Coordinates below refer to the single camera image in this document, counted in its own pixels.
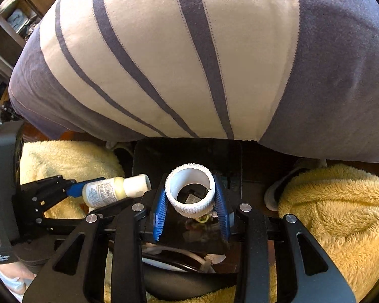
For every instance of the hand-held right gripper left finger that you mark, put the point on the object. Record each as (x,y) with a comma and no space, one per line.
(159,217)

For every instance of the black trash bin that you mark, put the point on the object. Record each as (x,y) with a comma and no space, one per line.
(186,151)

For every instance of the person's left forearm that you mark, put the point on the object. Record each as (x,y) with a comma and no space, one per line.
(12,273)

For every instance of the white tape roll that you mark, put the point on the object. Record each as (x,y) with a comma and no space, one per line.
(189,192)

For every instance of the blue white striped blanket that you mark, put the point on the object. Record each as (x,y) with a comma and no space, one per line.
(177,53)

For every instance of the blue folded clothes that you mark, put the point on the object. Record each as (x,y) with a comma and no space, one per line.
(19,19)

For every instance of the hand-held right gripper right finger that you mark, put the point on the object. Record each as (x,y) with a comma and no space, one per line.
(222,214)

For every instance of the white slipper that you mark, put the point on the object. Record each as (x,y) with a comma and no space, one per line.
(120,151)
(276,192)

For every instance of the white bottle with label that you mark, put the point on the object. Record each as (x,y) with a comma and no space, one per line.
(110,191)

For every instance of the dark wooden wardrobe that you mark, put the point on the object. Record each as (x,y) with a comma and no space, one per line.
(6,44)

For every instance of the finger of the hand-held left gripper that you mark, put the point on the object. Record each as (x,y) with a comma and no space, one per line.
(74,189)
(41,210)

